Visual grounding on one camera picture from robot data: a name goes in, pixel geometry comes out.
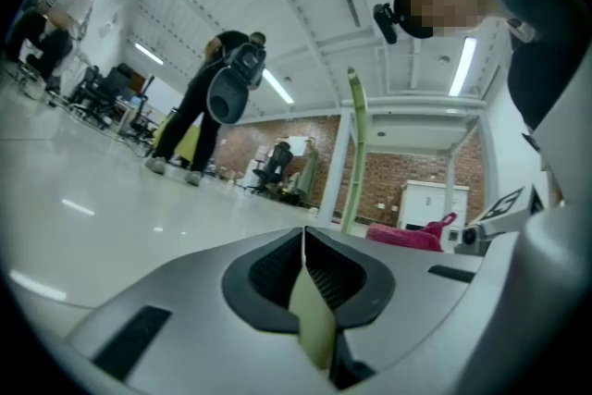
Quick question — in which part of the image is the black head-worn camera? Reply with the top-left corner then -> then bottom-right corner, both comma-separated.
372,2 -> 401,45

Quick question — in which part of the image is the white cardboard box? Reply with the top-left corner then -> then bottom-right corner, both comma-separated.
249,144 -> 272,181

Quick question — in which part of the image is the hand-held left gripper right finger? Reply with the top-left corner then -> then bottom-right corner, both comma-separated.
304,225 -> 486,390

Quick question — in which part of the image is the pink cloth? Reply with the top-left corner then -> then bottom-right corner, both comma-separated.
365,212 -> 458,253

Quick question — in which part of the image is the ceiling light tube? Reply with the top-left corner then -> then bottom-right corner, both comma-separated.
447,35 -> 478,98
132,41 -> 166,67
260,68 -> 296,106

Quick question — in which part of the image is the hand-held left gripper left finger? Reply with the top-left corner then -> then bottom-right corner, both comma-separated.
62,225 -> 335,395

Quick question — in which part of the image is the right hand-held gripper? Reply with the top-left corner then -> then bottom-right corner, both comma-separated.
455,184 -> 552,256

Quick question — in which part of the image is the black office chair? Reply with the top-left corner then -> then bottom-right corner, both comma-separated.
251,142 -> 295,199
92,62 -> 135,130
68,65 -> 101,119
130,93 -> 159,145

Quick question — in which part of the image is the person's white t-shirt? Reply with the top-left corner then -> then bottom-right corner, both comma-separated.
506,16 -> 540,43

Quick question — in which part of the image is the yellow green panel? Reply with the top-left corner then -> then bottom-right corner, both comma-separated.
152,109 -> 204,168

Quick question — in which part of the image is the white table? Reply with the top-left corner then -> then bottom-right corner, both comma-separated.
318,95 -> 499,226

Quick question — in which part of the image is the green hanging garment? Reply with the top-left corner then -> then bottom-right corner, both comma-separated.
295,147 -> 320,200

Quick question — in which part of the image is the white hanging sheet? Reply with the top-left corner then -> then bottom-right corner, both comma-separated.
285,134 -> 318,159

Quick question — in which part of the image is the green handled floor tool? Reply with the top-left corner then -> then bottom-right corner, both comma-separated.
285,67 -> 370,372

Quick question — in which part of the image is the black hard-shell backpack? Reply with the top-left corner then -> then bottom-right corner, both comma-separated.
205,31 -> 268,126

